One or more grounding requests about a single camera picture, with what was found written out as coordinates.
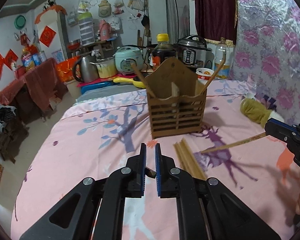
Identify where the olive green plush glove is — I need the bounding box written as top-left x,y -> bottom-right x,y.
240,98 -> 285,128

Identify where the wooden chopstick bundle on table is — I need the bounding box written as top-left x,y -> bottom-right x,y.
173,138 -> 207,180

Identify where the pink printed tablecloth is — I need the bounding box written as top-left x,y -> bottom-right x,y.
11,81 -> 300,239

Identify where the clear oil bottle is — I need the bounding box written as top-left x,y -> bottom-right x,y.
213,37 -> 231,79

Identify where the chopstick in holder right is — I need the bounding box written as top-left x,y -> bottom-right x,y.
199,52 -> 226,94

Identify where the chopstick in holder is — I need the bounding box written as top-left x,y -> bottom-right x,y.
131,63 -> 156,98
199,52 -> 226,94

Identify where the red white food bowl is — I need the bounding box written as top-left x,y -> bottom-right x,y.
196,68 -> 214,81

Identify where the wooden utensil holder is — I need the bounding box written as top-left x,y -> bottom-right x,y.
145,57 -> 207,139

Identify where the yellow black small pan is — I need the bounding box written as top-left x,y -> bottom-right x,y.
113,76 -> 146,89

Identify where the silver pressure cooker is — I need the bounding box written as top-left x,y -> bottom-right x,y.
176,35 -> 210,68

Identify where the red cloth covered table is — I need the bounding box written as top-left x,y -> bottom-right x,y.
0,58 -> 68,112

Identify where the steel electric kettle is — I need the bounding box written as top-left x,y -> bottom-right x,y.
72,55 -> 99,83

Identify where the cream cooking pot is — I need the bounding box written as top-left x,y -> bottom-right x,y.
96,57 -> 117,79

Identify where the chopstick in holder left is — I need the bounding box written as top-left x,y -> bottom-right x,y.
131,63 -> 156,98

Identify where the dark red curtain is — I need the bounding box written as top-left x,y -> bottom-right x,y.
194,0 -> 238,43

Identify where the dark soy sauce bottle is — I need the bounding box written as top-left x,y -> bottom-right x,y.
151,34 -> 177,70

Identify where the mint green rice cooker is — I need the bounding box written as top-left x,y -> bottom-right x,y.
114,46 -> 143,75

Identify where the white refrigerator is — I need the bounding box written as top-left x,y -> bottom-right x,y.
34,5 -> 69,64

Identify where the green round plate on wall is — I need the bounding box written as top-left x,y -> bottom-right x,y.
14,15 -> 26,30

